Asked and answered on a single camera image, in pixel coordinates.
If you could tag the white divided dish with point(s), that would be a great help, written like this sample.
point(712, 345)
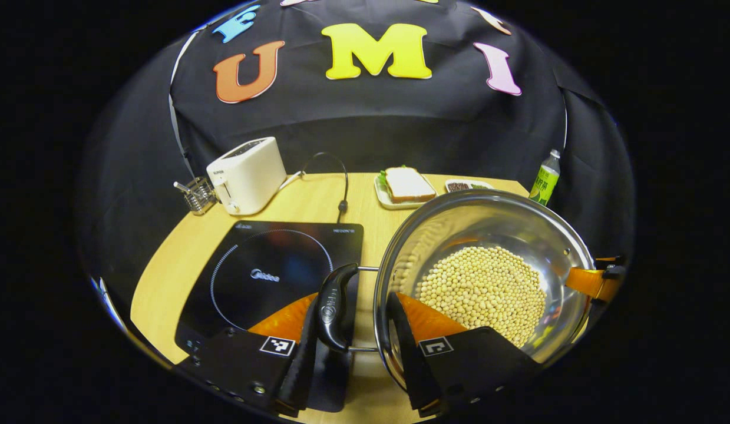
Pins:
point(468, 186)

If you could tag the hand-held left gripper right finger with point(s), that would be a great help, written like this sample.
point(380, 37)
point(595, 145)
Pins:
point(412, 365)

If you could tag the black backdrop cloth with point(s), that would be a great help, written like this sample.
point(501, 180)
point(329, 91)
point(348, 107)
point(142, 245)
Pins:
point(370, 118)

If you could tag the pile of soybeans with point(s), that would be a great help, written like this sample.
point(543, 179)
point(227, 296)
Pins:
point(482, 288)

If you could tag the white toaster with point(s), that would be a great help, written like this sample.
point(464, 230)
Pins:
point(250, 176)

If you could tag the sandwich with lettuce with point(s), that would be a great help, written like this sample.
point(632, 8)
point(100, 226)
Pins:
point(407, 184)

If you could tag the white sandwich plate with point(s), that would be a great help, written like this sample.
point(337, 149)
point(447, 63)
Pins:
point(382, 198)

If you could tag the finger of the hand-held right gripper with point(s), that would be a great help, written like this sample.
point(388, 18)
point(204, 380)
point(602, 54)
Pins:
point(585, 282)

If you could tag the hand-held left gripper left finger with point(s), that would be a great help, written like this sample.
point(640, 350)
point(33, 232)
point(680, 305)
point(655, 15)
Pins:
point(297, 377)

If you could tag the green drink bottle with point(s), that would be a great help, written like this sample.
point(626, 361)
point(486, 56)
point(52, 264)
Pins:
point(544, 182)

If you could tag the black induction cooktop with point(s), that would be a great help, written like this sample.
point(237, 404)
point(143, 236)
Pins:
point(270, 259)

